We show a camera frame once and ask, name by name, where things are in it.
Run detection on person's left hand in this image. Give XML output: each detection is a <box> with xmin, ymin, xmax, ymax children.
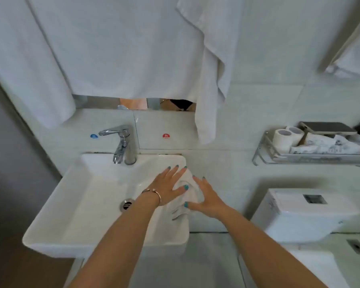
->
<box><xmin>142</xmin><ymin>165</ymin><xmax>189</xmax><ymax>206</ymax></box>

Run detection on person's right hand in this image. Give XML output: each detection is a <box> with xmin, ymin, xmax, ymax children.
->
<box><xmin>184</xmin><ymin>176</ymin><xmax>229</xmax><ymax>218</ymax></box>

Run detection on white cleaning cloth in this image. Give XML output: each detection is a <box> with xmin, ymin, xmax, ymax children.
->
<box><xmin>168</xmin><ymin>169</ymin><xmax>205</xmax><ymax>221</ymax></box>

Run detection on person's right forearm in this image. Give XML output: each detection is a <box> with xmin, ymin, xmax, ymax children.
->
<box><xmin>219</xmin><ymin>204</ymin><xmax>329</xmax><ymax>288</ymax></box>

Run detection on person's left forearm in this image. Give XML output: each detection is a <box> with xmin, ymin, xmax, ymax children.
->
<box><xmin>65</xmin><ymin>192</ymin><xmax>162</xmax><ymax>288</ymax></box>

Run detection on large white hanging towel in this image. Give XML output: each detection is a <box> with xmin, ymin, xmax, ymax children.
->
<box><xmin>0</xmin><ymin>0</ymin><xmax>208</xmax><ymax>129</ymax></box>

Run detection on chrome sink drain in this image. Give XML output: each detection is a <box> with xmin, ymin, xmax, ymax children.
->
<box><xmin>120</xmin><ymin>199</ymin><xmax>136</xmax><ymax>212</ymax></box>

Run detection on chrome faucet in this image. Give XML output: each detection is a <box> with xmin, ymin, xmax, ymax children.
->
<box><xmin>98</xmin><ymin>125</ymin><xmax>138</xmax><ymax>165</ymax></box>

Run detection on white sink basin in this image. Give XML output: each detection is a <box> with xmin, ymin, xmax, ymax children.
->
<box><xmin>22</xmin><ymin>152</ymin><xmax>190</xmax><ymax>258</ymax></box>

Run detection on white toilet paper roll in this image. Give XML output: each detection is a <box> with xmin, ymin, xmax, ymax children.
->
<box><xmin>272</xmin><ymin>128</ymin><xmax>293</xmax><ymax>153</ymax></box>
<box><xmin>285</xmin><ymin>126</ymin><xmax>305</xmax><ymax>146</ymax></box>

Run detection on chrome toilet flush button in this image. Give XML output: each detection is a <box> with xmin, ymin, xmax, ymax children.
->
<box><xmin>303</xmin><ymin>194</ymin><xmax>328</xmax><ymax>205</ymax></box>

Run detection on white toiletry packets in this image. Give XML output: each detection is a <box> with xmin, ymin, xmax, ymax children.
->
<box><xmin>289</xmin><ymin>132</ymin><xmax>360</xmax><ymax>155</ymax></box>

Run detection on dark flat box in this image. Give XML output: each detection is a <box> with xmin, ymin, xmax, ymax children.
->
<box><xmin>298</xmin><ymin>121</ymin><xmax>358</xmax><ymax>136</ymax></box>

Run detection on silver bracelet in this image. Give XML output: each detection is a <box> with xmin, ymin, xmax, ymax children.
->
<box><xmin>142</xmin><ymin>188</ymin><xmax>162</xmax><ymax>206</ymax></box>

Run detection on metal wall shelf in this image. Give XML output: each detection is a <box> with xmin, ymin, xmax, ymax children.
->
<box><xmin>252</xmin><ymin>130</ymin><xmax>360</xmax><ymax>167</ymax></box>

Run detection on wall mirror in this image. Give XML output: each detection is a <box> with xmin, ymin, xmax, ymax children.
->
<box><xmin>73</xmin><ymin>94</ymin><xmax>196</xmax><ymax>112</ymax></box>

